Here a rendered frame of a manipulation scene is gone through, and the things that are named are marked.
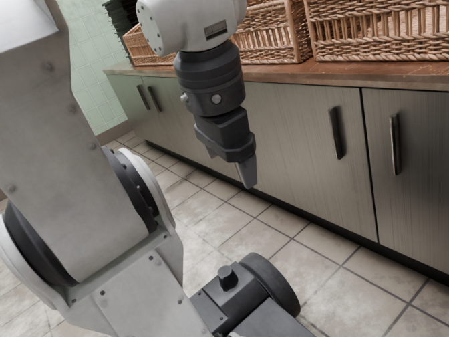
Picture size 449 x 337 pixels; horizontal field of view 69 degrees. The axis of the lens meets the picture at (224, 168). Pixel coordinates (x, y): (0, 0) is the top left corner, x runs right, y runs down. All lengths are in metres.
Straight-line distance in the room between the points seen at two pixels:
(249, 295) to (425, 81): 0.56
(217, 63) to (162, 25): 0.08
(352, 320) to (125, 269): 0.65
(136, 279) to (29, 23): 0.33
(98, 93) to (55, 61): 2.44
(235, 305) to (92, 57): 2.30
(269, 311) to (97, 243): 0.49
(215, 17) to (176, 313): 0.39
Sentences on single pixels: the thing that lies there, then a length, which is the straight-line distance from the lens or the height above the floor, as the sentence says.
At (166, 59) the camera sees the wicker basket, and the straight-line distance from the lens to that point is 1.51.
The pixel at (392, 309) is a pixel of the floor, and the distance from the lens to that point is 0.99.
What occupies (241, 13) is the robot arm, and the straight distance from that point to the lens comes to 0.44.
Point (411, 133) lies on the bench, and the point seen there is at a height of 0.46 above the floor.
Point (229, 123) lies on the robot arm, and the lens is 0.46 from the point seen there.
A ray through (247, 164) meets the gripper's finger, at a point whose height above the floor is 0.58.
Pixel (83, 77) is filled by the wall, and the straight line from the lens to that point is 2.76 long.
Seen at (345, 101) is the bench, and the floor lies 0.51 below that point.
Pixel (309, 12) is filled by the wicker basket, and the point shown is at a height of 0.69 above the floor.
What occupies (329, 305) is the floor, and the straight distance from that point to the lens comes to 1.00.
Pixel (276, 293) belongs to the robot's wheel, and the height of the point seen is 0.16.
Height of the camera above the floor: 0.82
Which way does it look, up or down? 29 degrees down
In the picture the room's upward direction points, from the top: 21 degrees counter-clockwise
